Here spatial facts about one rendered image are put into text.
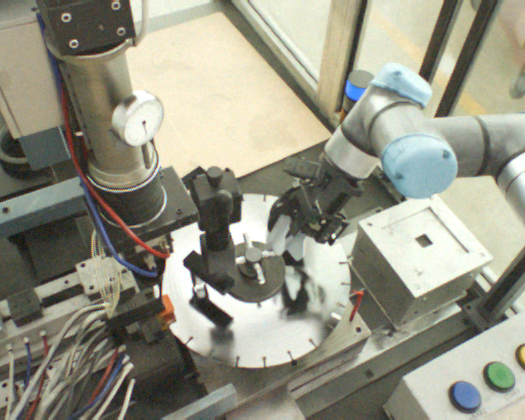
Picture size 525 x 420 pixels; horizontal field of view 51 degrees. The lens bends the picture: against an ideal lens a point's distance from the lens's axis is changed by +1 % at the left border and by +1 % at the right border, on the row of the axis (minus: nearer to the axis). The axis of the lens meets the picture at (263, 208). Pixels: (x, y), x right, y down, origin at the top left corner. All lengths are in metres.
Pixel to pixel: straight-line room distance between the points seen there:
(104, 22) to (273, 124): 1.00
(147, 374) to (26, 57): 0.57
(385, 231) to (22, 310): 0.66
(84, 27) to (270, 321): 0.57
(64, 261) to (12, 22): 0.68
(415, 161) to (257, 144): 0.78
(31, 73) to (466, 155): 0.47
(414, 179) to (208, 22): 1.20
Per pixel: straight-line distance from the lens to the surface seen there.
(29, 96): 0.57
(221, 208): 0.61
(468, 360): 0.99
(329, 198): 0.78
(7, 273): 1.25
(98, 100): 0.51
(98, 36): 0.46
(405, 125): 0.67
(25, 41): 0.53
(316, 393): 1.06
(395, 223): 1.09
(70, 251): 1.14
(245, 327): 0.88
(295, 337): 0.88
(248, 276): 0.90
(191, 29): 1.72
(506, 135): 0.70
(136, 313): 0.87
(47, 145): 0.72
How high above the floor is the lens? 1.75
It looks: 53 degrees down
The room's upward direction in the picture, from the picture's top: 4 degrees clockwise
